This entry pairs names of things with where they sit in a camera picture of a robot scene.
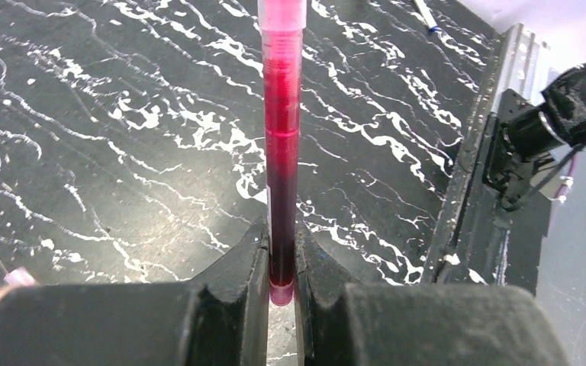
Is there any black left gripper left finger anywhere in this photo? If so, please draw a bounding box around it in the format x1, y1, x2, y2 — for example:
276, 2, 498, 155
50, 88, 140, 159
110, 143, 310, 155
0, 220, 269, 365

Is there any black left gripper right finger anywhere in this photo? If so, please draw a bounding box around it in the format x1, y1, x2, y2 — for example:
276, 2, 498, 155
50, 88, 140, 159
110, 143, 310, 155
295, 223, 568, 365

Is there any light pink pen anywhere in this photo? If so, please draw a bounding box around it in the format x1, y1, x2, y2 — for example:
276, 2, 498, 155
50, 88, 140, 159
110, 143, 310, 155
4, 267, 37, 286

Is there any red translucent pen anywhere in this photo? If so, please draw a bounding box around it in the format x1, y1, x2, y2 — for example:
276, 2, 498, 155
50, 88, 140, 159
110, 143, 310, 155
258, 1, 307, 306

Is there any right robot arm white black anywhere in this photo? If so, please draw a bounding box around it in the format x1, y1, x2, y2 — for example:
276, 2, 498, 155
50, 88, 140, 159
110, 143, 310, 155
483, 63, 586, 212

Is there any blue white marker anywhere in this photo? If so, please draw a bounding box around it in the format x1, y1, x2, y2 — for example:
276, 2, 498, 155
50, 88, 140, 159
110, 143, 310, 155
414, 0, 441, 33

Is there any metal base rail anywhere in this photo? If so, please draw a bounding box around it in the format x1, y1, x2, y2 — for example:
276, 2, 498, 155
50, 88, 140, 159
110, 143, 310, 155
419, 22, 586, 299

